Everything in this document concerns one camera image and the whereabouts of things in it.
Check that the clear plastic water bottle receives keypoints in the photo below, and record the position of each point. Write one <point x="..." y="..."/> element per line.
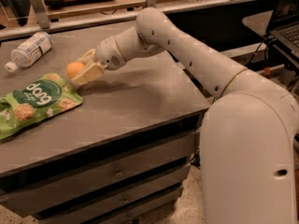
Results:
<point x="29" y="51"/>

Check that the green rice chip bag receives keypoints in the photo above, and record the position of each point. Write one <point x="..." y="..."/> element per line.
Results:
<point x="43" y="99"/>

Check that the metal shelf rail frame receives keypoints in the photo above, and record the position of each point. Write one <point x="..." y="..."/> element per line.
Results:
<point x="80" y="16"/>

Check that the black laptop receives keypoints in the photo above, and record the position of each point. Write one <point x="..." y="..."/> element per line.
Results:
<point x="284" y="25"/>

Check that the orange fruit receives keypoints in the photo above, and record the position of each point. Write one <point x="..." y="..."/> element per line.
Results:
<point x="73" y="68"/>

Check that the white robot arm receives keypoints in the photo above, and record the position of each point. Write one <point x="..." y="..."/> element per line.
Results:
<point x="246" y="136"/>

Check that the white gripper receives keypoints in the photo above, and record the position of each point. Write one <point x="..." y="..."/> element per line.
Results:
<point x="108" y="52"/>

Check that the grey drawer cabinet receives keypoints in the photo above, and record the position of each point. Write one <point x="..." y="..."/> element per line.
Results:
<point x="124" y="151"/>

